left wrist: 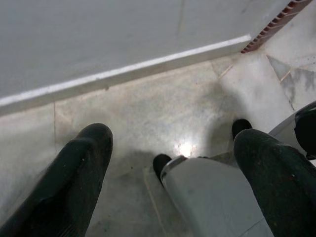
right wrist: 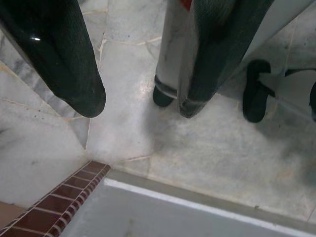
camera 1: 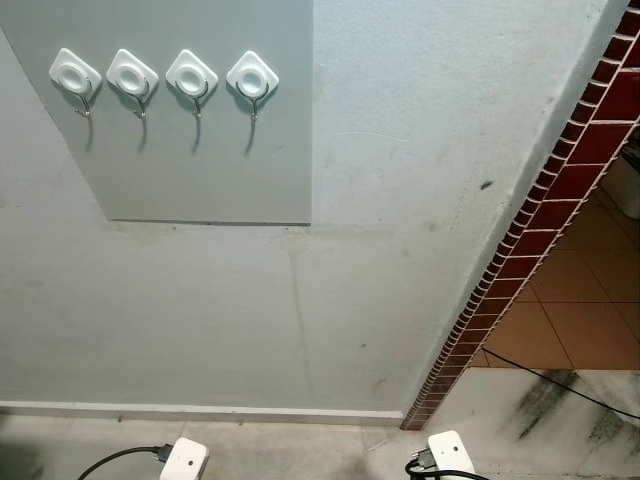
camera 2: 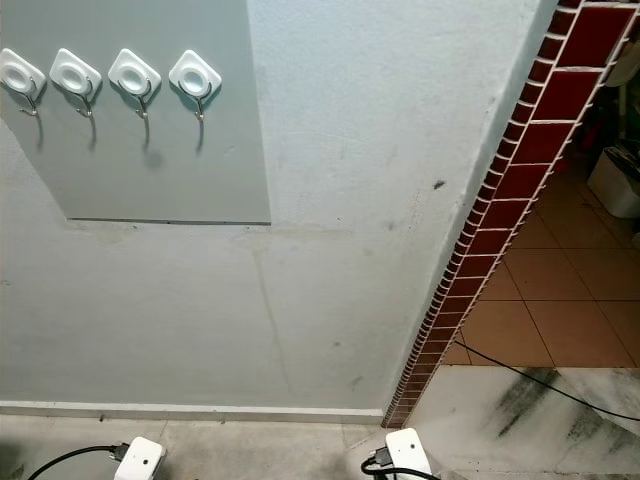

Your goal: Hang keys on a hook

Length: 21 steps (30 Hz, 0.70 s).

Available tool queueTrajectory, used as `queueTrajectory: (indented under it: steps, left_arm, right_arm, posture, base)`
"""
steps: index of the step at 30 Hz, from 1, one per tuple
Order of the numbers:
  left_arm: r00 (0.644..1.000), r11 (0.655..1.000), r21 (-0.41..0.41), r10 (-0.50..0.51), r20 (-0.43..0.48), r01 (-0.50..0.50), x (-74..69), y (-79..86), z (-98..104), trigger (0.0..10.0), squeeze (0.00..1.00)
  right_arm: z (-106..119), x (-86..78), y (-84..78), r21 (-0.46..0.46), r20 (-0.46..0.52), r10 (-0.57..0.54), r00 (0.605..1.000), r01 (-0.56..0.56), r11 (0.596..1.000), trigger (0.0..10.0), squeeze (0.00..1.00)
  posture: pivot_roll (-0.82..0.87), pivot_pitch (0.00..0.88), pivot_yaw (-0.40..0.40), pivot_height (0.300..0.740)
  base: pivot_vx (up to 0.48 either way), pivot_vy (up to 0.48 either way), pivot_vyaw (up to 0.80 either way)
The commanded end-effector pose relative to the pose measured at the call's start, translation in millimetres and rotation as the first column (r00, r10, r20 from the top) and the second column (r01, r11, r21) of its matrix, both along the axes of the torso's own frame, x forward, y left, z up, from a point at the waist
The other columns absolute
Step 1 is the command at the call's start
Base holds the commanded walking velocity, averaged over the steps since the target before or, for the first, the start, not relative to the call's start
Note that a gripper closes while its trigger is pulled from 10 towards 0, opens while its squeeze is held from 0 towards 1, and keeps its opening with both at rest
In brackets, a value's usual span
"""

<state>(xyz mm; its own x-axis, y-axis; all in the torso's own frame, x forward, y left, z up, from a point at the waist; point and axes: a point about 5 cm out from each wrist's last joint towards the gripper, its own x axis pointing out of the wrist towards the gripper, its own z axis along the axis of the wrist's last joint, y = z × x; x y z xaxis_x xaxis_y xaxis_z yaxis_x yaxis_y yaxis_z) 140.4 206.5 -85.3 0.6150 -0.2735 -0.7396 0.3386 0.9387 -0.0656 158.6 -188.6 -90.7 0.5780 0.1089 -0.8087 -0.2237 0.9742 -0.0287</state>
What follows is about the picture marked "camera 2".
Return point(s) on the white plastic container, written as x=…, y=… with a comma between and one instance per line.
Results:
x=616, y=185

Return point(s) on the white square wall hook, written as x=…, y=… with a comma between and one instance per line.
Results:
x=135, y=73
x=75, y=72
x=195, y=74
x=20, y=72

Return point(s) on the grey wall board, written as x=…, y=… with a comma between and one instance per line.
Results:
x=160, y=180

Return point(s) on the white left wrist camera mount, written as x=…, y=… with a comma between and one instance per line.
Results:
x=142, y=460

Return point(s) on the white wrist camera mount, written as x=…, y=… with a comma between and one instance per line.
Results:
x=408, y=453
x=142, y=460

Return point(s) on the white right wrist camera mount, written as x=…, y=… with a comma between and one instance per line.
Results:
x=408, y=453

